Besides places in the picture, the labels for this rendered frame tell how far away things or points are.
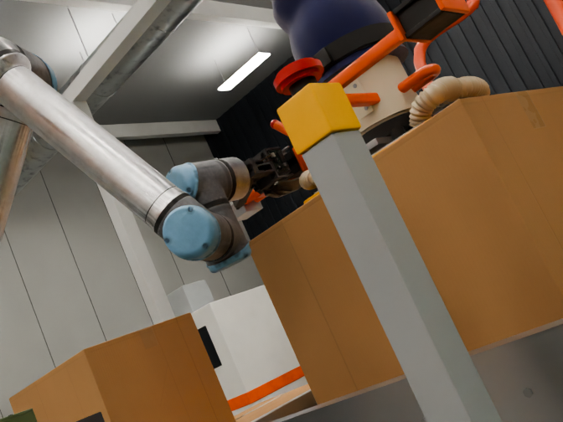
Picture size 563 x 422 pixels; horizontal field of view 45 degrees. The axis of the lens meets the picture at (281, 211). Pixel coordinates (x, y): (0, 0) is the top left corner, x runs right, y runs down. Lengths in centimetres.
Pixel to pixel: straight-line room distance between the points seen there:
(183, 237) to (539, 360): 58
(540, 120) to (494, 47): 1142
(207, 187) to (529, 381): 67
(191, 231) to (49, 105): 37
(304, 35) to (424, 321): 76
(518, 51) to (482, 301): 1144
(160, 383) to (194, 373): 13
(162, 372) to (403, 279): 142
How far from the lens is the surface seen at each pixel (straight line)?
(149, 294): 518
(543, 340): 98
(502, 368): 102
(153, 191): 121
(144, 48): 899
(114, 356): 211
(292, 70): 90
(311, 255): 135
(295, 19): 146
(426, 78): 141
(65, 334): 1262
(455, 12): 108
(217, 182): 134
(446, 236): 116
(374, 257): 85
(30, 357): 1223
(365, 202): 85
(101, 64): 529
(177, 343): 223
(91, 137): 127
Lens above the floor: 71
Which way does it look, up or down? 10 degrees up
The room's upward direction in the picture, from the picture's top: 25 degrees counter-clockwise
